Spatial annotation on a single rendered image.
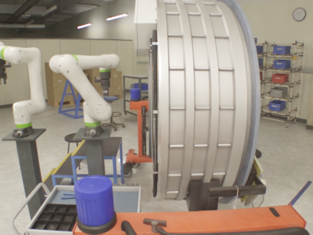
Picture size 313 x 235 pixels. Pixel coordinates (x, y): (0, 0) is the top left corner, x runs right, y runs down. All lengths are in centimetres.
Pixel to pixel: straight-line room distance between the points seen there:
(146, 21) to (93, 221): 99
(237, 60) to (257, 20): 594
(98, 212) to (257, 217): 51
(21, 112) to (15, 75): 703
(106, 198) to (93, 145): 117
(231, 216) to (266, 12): 648
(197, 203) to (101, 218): 75
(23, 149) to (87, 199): 138
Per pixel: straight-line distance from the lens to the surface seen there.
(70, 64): 153
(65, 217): 142
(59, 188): 167
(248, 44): 126
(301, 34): 664
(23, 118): 198
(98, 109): 164
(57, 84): 815
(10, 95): 900
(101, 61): 182
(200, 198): 139
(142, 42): 140
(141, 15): 139
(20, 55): 195
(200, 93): 113
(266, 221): 88
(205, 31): 127
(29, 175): 213
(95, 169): 196
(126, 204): 146
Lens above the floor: 147
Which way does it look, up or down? 14 degrees down
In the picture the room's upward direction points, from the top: straight up
